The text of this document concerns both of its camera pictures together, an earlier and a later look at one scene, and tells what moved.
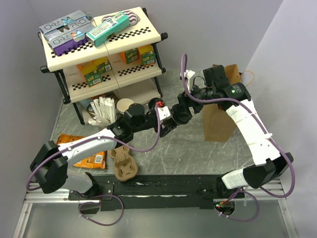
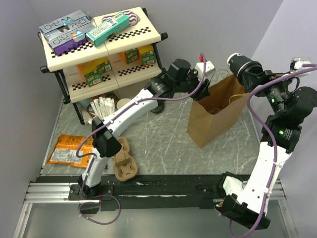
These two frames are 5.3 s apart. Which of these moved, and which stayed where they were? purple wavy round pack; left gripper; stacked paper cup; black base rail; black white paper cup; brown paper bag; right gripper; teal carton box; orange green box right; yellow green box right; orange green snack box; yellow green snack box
Moved: brown paper bag; left gripper; black white paper cup; right gripper
Stayed: black base rail; orange green box right; stacked paper cup; yellow green box right; yellow green snack box; teal carton box; purple wavy round pack; orange green snack box
